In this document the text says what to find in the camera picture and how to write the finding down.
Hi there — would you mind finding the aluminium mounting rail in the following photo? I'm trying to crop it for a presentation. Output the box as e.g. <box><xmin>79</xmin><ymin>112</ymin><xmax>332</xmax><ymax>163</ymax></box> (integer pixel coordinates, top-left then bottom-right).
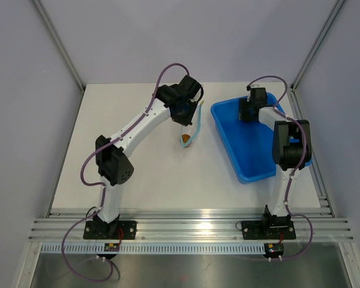
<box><xmin>28</xmin><ymin>207</ymin><xmax>354</xmax><ymax>242</ymax></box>

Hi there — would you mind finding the aluminium frame post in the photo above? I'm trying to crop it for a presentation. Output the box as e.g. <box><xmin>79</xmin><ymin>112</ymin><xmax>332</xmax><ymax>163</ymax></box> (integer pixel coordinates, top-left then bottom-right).
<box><xmin>29</xmin><ymin>0</ymin><xmax>86</xmax><ymax>95</ymax></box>
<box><xmin>290</xmin><ymin>0</ymin><xmax>347</xmax><ymax>92</ymax></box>

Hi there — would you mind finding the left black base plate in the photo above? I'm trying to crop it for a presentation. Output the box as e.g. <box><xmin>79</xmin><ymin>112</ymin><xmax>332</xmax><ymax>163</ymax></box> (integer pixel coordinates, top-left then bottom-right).
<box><xmin>83</xmin><ymin>220</ymin><xmax>137</xmax><ymax>240</ymax></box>

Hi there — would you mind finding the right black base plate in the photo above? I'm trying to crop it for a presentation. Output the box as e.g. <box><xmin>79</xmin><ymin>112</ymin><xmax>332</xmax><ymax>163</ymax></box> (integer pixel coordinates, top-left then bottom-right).
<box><xmin>241</xmin><ymin>220</ymin><xmax>296</xmax><ymax>241</ymax></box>

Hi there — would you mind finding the orange fruit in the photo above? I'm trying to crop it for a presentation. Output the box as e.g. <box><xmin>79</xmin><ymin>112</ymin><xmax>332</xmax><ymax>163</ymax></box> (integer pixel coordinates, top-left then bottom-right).
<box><xmin>181</xmin><ymin>134</ymin><xmax>193</xmax><ymax>148</ymax></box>

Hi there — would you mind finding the clear zip top bag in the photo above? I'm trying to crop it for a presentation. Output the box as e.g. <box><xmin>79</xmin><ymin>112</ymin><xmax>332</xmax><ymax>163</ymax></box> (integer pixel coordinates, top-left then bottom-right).
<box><xmin>179</xmin><ymin>100</ymin><xmax>204</xmax><ymax>148</ymax></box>

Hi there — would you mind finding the small circuit board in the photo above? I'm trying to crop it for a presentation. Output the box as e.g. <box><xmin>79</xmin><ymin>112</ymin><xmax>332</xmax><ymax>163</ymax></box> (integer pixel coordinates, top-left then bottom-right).
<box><xmin>265</xmin><ymin>242</ymin><xmax>284</xmax><ymax>254</ymax></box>
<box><xmin>104</xmin><ymin>243</ymin><xmax>120</xmax><ymax>252</ymax></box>

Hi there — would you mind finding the right aluminium frame post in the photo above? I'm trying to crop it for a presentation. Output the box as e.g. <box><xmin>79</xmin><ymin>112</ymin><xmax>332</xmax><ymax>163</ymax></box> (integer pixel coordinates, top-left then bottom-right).
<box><xmin>290</xmin><ymin>0</ymin><xmax>347</xmax><ymax>92</ymax></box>

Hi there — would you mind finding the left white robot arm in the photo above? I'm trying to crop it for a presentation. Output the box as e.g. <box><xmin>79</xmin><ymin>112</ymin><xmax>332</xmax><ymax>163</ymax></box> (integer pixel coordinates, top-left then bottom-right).
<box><xmin>93</xmin><ymin>75</ymin><xmax>204</xmax><ymax>239</ymax></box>

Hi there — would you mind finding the white slotted cable duct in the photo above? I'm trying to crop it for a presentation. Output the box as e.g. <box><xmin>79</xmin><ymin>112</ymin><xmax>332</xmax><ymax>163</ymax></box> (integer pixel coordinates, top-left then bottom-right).
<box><xmin>41</xmin><ymin>242</ymin><xmax>265</xmax><ymax>255</ymax></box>

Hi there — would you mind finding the left small circuit board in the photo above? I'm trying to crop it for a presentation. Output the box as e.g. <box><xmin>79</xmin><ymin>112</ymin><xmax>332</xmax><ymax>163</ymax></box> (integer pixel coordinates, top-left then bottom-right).
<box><xmin>104</xmin><ymin>243</ymin><xmax>120</xmax><ymax>252</ymax></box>

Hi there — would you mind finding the left aluminium frame post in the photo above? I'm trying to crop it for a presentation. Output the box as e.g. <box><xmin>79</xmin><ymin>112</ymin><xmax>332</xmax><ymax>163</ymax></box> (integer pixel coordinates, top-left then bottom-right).
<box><xmin>29</xmin><ymin>0</ymin><xmax>86</xmax><ymax>95</ymax></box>

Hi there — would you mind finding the right small circuit board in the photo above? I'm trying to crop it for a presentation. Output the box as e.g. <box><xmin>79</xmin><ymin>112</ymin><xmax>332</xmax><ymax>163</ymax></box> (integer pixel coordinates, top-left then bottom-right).
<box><xmin>265</xmin><ymin>242</ymin><xmax>284</xmax><ymax>254</ymax></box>

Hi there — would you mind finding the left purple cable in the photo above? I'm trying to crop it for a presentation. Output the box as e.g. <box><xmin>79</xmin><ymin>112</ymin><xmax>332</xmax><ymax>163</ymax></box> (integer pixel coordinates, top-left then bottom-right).
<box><xmin>60</xmin><ymin>62</ymin><xmax>190</xmax><ymax>284</ymax></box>

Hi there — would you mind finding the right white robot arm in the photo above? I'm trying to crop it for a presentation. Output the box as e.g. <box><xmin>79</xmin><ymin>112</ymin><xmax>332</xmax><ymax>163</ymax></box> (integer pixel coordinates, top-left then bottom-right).
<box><xmin>239</xmin><ymin>85</ymin><xmax>312</xmax><ymax>240</ymax></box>

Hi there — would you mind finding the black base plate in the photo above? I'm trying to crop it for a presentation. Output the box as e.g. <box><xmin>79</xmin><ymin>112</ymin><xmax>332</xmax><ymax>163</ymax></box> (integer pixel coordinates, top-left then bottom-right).
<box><xmin>83</xmin><ymin>220</ymin><xmax>137</xmax><ymax>240</ymax></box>
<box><xmin>241</xmin><ymin>220</ymin><xmax>296</xmax><ymax>241</ymax></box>

